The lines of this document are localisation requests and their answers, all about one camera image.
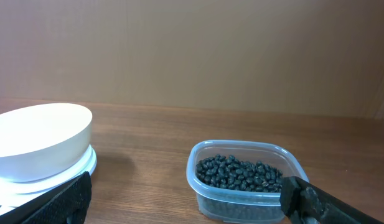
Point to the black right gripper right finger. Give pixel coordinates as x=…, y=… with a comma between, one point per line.
x=303, y=202

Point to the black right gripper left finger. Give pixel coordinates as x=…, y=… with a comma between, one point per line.
x=66, y=204

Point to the white digital kitchen scale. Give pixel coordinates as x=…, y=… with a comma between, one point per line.
x=15, y=194

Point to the white bowl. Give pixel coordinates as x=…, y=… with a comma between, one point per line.
x=42, y=140

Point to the clear plastic bean container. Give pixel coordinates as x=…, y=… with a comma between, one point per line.
x=240, y=206

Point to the black beans in container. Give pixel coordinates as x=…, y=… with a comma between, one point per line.
x=228, y=172

